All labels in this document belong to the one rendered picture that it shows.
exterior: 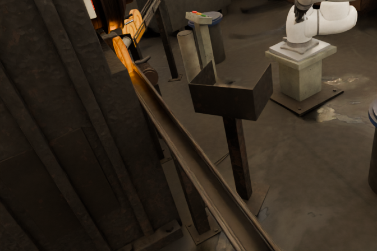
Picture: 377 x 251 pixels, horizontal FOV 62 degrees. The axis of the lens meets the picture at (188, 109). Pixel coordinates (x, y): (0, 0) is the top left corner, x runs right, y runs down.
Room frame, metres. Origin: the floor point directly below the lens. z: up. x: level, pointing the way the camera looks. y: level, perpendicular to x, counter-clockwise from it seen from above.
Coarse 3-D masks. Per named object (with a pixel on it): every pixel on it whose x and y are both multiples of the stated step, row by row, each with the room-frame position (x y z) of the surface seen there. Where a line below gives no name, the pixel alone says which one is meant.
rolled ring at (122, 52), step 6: (114, 42) 1.47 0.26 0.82; (120, 42) 1.44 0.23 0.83; (114, 48) 1.55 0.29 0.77; (120, 48) 1.41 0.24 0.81; (126, 48) 1.41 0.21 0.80; (120, 54) 1.53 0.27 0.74; (126, 54) 1.40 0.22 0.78; (120, 60) 1.52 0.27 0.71; (126, 60) 1.39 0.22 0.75; (126, 66) 1.39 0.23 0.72; (132, 66) 1.41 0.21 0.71
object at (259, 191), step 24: (264, 72) 1.01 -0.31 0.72; (192, 96) 1.07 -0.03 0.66; (216, 96) 1.00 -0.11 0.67; (240, 96) 0.94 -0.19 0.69; (264, 96) 0.99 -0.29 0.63; (240, 120) 1.08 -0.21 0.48; (240, 144) 1.05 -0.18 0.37; (240, 168) 1.05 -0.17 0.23; (240, 192) 1.07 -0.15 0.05; (264, 192) 1.07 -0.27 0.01
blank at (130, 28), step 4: (128, 20) 2.00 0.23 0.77; (128, 24) 1.98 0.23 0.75; (132, 24) 2.04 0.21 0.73; (124, 28) 1.94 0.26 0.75; (128, 28) 1.97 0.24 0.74; (132, 28) 2.03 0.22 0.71; (124, 32) 1.93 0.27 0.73; (128, 32) 1.95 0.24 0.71; (132, 32) 2.02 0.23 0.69; (132, 36) 1.98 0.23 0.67
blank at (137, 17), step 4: (132, 12) 2.11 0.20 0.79; (136, 12) 2.15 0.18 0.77; (132, 16) 2.09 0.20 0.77; (136, 16) 2.17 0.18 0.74; (140, 16) 2.20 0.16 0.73; (136, 20) 2.18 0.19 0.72; (140, 20) 2.18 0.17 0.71; (136, 24) 2.10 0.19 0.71; (136, 28) 2.08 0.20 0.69; (140, 28) 2.14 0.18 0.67
